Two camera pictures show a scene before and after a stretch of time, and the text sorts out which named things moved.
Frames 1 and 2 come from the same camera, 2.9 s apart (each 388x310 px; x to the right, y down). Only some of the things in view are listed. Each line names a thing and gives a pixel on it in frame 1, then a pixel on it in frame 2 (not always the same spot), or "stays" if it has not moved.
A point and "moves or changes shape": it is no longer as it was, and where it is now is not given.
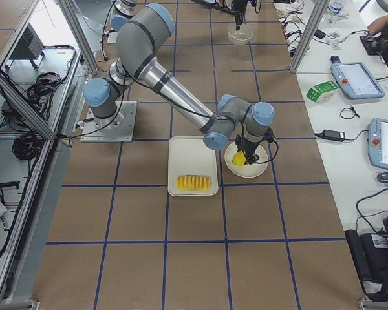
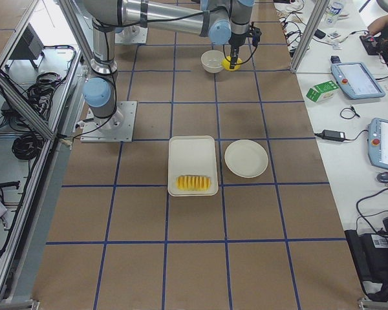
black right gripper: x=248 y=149 -> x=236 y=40
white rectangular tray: x=191 y=155 stays
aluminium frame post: x=316 y=14 stays
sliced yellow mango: x=194 y=183 stays
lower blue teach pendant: x=384 y=144 stays
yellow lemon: x=239 y=158 -> x=226 y=62
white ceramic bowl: x=241 y=36 moves or changes shape
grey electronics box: x=29 y=47 stays
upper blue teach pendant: x=355 y=79 stays
